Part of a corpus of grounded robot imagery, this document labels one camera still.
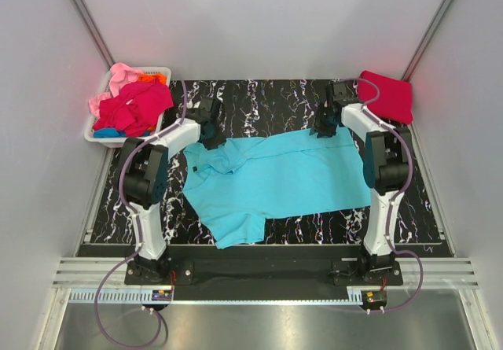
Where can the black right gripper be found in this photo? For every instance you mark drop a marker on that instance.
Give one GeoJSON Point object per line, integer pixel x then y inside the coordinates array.
{"type": "Point", "coordinates": [323, 132]}

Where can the aluminium frame rail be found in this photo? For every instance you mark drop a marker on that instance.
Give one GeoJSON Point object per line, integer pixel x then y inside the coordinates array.
{"type": "Point", "coordinates": [437, 273]}

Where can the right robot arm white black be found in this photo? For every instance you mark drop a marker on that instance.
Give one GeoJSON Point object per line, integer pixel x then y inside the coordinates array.
{"type": "Point", "coordinates": [387, 171]}

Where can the magenta t shirt in basket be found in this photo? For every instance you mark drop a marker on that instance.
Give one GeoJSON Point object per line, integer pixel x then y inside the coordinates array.
{"type": "Point", "coordinates": [135, 110]}

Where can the folded red t shirt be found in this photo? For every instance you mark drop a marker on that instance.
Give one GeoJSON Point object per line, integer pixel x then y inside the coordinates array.
{"type": "Point", "coordinates": [395, 100]}

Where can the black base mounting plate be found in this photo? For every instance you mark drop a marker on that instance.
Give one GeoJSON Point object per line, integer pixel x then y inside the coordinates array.
{"type": "Point", "coordinates": [264, 273]}

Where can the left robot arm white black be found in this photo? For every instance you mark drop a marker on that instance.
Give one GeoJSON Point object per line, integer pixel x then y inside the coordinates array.
{"type": "Point", "coordinates": [142, 183]}

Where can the cyan t shirt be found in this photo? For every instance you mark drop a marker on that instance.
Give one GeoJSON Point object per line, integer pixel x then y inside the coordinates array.
{"type": "Point", "coordinates": [237, 187]}

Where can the orange t shirt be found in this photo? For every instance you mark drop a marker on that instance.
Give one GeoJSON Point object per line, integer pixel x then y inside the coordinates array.
{"type": "Point", "coordinates": [149, 78]}

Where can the blue t shirt in basket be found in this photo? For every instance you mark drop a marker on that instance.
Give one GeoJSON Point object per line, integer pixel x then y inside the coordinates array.
{"type": "Point", "coordinates": [109, 132]}

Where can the light pink t shirt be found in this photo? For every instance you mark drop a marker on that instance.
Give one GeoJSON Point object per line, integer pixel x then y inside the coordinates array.
{"type": "Point", "coordinates": [121, 75]}

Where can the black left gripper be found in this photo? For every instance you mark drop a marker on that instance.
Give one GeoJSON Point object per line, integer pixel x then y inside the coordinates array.
{"type": "Point", "coordinates": [216, 141]}

